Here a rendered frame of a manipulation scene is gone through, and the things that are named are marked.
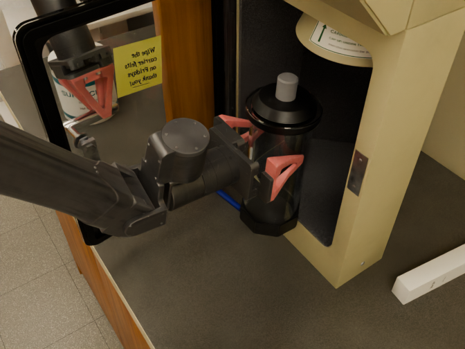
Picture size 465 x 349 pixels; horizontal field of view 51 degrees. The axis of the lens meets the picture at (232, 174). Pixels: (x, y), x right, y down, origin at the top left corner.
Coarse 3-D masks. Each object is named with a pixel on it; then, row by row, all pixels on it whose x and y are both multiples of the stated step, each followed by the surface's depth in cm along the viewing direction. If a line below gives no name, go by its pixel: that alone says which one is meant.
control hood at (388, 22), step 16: (320, 0) 52; (336, 0) 47; (352, 0) 43; (368, 0) 42; (384, 0) 43; (400, 0) 45; (352, 16) 49; (368, 16) 45; (384, 16) 45; (400, 16) 46; (384, 32) 47
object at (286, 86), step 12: (276, 84) 69; (288, 84) 64; (264, 96) 66; (276, 96) 66; (288, 96) 65; (300, 96) 67; (264, 108) 65; (276, 108) 64; (288, 108) 64; (300, 108) 64; (312, 108) 66; (276, 120) 64; (288, 120) 64; (300, 120) 64
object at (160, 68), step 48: (96, 0) 58; (192, 0) 67; (48, 48) 57; (96, 48) 61; (144, 48) 66; (192, 48) 72; (96, 96) 65; (144, 96) 71; (192, 96) 78; (96, 144) 70; (144, 144) 76
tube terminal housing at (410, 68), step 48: (288, 0) 61; (432, 0) 48; (384, 48) 51; (432, 48) 53; (384, 96) 54; (432, 96) 60; (384, 144) 60; (384, 192) 69; (336, 240) 75; (384, 240) 81; (336, 288) 81
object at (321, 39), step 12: (300, 24) 66; (312, 24) 63; (324, 24) 61; (300, 36) 65; (312, 36) 63; (324, 36) 62; (336, 36) 61; (312, 48) 63; (324, 48) 62; (336, 48) 61; (348, 48) 60; (360, 48) 60; (336, 60) 61; (348, 60) 61; (360, 60) 61
